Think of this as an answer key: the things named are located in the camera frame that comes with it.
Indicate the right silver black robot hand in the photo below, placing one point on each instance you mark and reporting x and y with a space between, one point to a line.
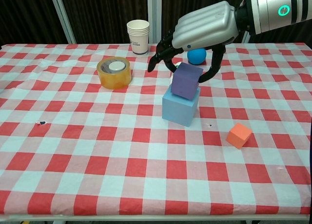
204 26

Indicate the purple foam cube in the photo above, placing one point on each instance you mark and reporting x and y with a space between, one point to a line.
186 81

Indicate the orange foam cube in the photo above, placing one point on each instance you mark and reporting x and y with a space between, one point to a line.
237 136

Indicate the white paper cup stack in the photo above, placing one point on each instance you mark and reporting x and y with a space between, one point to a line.
138 39

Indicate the blue ball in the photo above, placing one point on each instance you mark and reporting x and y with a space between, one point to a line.
196 57

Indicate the light blue foam cube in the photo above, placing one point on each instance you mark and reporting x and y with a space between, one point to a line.
178 109

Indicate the amber packing tape roll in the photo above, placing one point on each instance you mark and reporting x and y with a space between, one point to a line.
114 79

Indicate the red white checkered tablecloth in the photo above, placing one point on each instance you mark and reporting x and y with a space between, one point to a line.
122 148

